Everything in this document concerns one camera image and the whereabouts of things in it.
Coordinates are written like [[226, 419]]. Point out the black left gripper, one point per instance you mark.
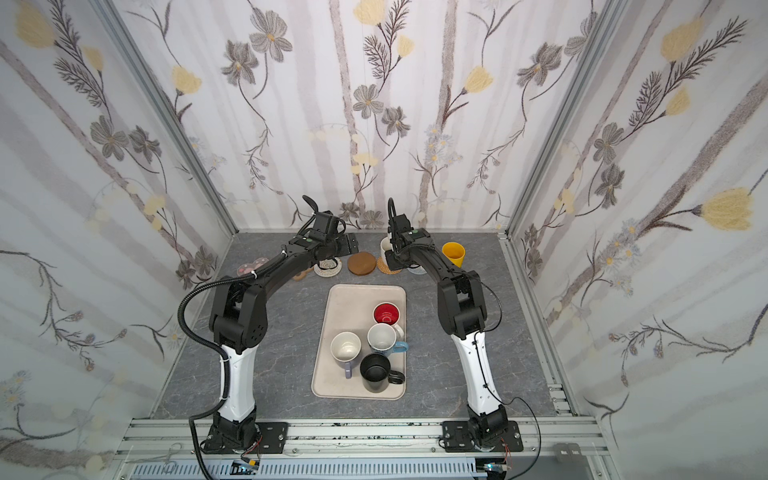
[[339, 246]]

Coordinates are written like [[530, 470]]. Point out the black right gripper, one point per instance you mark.
[[395, 250]]

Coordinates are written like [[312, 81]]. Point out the plain white mug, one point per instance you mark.
[[385, 246]]

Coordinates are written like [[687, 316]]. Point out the grey blue woven coaster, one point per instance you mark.
[[417, 270]]

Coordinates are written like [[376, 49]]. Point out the colourful woven round coaster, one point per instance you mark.
[[328, 268]]

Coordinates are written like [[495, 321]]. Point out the woven rattan round coaster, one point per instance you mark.
[[383, 267]]

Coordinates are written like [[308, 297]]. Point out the brown paw shaped coaster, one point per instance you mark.
[[302, 275]]

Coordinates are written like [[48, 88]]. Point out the yellow mug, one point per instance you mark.
[[455, 252]]

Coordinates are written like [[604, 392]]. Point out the dark wooden round coaster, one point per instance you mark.
[[362, 263]]

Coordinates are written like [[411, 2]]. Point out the white mug red inside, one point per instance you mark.
[[389, 314]]

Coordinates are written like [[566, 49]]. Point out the beige serving tray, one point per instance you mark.
[[350, 307]]

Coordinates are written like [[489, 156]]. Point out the pink flower shaped coaster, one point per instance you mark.
[[248, 268]]

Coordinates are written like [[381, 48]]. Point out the white mug blue handle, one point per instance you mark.
[[385, 339]]

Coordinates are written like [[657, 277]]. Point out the white mug purple handle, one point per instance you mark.
[[345, 348]]

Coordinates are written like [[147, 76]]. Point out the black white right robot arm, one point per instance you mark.
[[462, 313]]

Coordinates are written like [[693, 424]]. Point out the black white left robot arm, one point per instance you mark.
[[239, 323]]

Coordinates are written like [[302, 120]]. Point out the black mug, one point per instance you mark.
[[378, 373]]

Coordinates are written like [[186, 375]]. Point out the white slotted cable duct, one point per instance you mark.
[[355, 468]]

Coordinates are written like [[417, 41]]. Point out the aluminium mounting rail frame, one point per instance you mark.
[[532, 448]]

